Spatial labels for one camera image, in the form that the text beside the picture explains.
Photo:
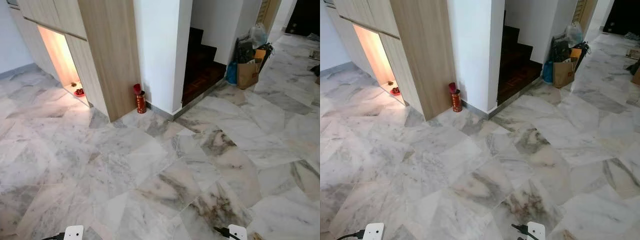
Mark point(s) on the black item on floor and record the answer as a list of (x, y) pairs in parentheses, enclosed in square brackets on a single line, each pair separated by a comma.
[(633, 66), (315, 70)]

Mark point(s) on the clear plastic bag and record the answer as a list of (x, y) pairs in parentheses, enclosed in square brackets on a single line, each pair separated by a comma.
[(258, 35), (574, 34)]

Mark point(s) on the flat printed paper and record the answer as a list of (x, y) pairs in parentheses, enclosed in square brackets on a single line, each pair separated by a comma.
[(314, 54), (634, 52)]

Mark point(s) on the blue plastic bag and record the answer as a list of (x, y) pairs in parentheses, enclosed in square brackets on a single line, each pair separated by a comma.
[(231, 73), (547, 72)]

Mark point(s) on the black bag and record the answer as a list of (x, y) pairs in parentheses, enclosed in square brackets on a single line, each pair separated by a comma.
[(245, 51), (560, 50)]

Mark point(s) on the brown paper bag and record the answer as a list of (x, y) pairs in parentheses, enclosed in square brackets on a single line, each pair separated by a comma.
[(563, 75), (247, 76)]

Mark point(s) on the red item in canister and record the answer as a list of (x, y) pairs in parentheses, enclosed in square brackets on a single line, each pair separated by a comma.
[(137, 88), (452, 87)]

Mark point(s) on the dark door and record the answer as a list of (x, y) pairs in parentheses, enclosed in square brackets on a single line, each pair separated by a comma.
[(302, 15), (622, 15)]

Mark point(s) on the dark wooden staircase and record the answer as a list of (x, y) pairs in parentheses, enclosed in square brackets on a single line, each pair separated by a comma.
[(200, 65), (515, 65)]

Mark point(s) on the orange box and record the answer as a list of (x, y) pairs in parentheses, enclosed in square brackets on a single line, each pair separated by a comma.
[(260, 54), (576, 53)]

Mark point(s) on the light wooden wall cabinet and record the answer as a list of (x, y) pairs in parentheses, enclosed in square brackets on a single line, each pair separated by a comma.
[(425, 50), (110, 50)]

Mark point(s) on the red patterned canister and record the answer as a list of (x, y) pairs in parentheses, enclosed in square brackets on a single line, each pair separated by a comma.
[(141, 103), (456, 102)]

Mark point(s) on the small red bowl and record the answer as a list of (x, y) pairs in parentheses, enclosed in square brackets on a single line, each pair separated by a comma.
[(79, 92), (395, 91)]

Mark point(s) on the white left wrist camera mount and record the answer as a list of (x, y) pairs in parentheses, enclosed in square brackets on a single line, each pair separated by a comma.
[(374, 231), (74, 233)]

